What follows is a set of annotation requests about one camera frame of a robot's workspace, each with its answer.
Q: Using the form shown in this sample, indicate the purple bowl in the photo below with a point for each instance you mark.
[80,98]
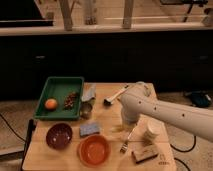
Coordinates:
[59,136]

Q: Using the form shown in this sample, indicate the brown grape bunch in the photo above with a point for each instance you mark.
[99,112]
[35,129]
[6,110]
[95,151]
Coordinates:
[69,100]

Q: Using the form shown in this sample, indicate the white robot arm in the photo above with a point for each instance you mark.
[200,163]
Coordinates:
[137,100]

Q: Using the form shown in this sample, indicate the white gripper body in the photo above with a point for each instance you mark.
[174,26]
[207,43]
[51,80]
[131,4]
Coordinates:
[129,119]

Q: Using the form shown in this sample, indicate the blue sponge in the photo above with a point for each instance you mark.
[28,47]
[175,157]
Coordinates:
[89,128]

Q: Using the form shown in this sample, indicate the orange bowl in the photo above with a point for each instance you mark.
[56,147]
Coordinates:
[94,150]

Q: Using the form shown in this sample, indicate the black brown rectangular block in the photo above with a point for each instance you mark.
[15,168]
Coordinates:
[144,155]

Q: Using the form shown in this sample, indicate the grey crumpled cloth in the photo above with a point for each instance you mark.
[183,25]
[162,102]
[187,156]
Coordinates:
[89,94]

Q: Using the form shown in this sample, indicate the orange fruit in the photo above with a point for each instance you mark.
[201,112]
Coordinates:
[51,104]

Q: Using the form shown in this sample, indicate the silver fork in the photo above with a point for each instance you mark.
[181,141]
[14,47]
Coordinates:
[124,146]

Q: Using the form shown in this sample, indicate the green plastic tray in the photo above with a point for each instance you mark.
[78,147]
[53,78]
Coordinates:
[59,88]

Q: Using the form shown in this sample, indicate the white paper cup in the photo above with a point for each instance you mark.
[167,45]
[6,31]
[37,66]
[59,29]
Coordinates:
[153,129]

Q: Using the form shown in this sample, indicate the teal object on floor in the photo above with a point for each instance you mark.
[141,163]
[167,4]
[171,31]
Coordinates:
[199,99]

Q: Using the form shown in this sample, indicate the yellow banana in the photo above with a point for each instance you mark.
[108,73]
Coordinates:
[118,128]

